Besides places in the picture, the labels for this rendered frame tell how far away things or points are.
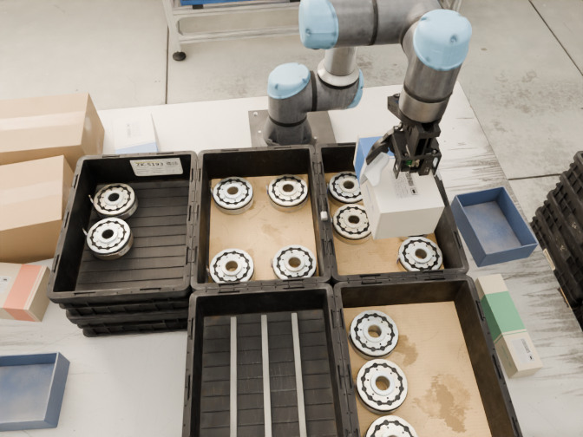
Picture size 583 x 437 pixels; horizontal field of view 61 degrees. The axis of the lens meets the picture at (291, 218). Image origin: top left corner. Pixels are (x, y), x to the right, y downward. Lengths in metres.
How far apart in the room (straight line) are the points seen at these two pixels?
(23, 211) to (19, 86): 1.94
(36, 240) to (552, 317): 1.32
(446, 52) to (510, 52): 2.68
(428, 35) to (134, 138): 1.04
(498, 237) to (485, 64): 1.90
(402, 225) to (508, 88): 2.25
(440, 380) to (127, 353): 0.72
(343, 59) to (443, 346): 0.74
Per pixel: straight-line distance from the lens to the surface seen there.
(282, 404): 1.06
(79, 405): 1.28
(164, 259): 1.23
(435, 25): 0.74
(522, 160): 2.74
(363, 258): 1.20
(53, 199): 1.39
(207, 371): 1.09
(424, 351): 1.13
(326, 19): 0.77
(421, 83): 0.76
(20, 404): 1.34
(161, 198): 1.33
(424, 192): 0.94
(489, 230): 1.49
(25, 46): 3.58
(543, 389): 1.33
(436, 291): 1.13
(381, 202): 0.91
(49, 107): 1.64
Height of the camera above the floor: 1.85
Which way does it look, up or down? 55 degrees down
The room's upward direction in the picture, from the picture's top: straight up
